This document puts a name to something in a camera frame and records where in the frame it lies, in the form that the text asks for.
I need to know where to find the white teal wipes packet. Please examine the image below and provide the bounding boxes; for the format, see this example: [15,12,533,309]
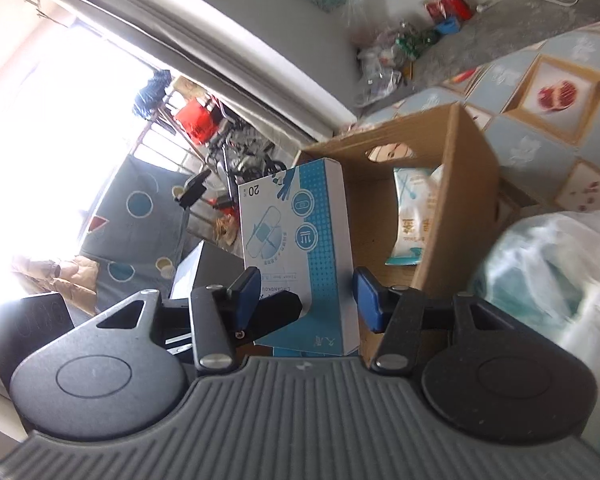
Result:
[384,164,447,267]

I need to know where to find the black clamp holder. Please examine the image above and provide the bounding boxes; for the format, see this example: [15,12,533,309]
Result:
[172,169,214,211]

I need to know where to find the patterned quilt blanket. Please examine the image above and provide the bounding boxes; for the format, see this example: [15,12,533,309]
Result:
[350,24,600,223]

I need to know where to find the blue hanging garment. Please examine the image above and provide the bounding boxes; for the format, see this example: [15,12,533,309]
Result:
[131,69,174,122]

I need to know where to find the bicycle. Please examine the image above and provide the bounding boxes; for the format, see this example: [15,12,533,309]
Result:
[204,110,302,187]

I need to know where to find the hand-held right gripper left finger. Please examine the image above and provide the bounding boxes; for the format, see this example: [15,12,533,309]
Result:
[82,266,262,374]

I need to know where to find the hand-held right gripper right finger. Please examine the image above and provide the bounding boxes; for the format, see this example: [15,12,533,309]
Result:
[354,266,547,374]

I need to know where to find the white plastic bag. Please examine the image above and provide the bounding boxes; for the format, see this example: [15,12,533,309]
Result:
[469,209,600,413]

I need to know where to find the pile of clear plastic bags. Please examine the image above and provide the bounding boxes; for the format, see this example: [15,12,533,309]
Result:
[349,19,442,107]

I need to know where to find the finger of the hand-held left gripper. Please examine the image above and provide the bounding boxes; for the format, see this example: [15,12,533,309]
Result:
[252,291,304,342]

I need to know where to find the brown cardboard box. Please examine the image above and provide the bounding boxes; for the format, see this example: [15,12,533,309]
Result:
[299,102,502,361]

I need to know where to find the tan jacket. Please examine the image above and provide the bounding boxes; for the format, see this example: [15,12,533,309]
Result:
[11,254,102,317]

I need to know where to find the red packets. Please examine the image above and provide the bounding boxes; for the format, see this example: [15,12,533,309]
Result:
[424,0,474,24]

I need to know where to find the blue white bandage box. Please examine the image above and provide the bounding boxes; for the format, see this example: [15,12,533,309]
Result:
[237,157,362,357]

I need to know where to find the grey cloth with circle print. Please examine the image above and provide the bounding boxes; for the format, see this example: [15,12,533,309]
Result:
[76,154,193,317]

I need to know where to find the dark box with white side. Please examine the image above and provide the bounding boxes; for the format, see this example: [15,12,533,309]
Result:
[169,239,247,302]

